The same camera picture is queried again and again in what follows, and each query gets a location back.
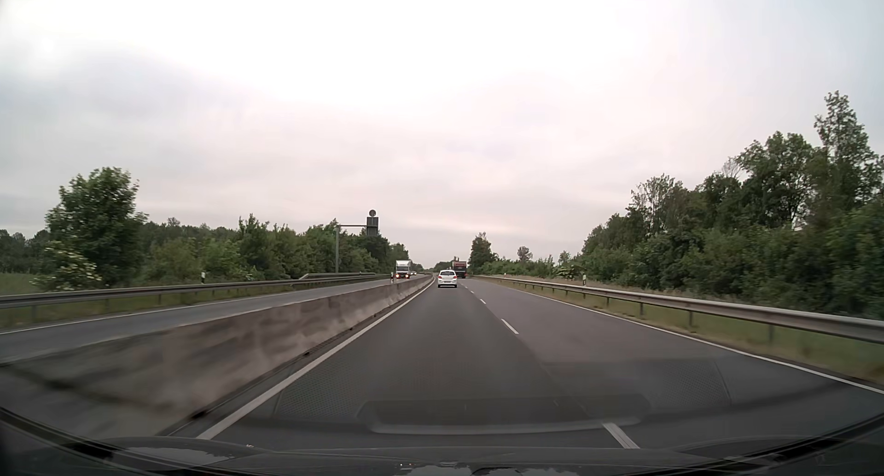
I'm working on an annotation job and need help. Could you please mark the overhead sign gantry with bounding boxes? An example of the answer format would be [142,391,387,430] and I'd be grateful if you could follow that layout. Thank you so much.
[334,209,380,274]

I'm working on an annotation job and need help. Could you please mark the grey asphalt road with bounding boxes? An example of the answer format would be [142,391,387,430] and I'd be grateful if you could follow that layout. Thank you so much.
[162,277,884,452]

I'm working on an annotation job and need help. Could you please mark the road markings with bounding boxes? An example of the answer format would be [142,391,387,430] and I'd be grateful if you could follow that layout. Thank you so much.
[196,277,884,450]

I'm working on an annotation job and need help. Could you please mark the car's own bonnet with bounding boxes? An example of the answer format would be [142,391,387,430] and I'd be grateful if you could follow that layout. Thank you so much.
[0,407,884,476]

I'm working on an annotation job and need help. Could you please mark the concrete median barrier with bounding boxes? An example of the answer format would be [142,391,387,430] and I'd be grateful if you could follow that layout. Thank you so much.
[0,274,434,441]

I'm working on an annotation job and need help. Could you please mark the wood of green trees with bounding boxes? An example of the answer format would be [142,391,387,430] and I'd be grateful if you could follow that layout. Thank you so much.
[467,91,884,319]
[0,167,424,292]

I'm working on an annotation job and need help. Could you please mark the opposite grey asphalt carriageway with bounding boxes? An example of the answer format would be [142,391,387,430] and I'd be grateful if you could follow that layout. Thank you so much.
[0,277,401,364]

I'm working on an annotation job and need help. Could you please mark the grass verge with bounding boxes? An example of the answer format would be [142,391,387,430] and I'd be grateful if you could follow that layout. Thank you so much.
[0,273,388,330]
[477,277,884,384]

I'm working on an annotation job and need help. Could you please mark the metal guard rail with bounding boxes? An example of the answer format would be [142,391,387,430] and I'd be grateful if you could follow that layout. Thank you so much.
[0,273,391,323]
[475,275,884,346]

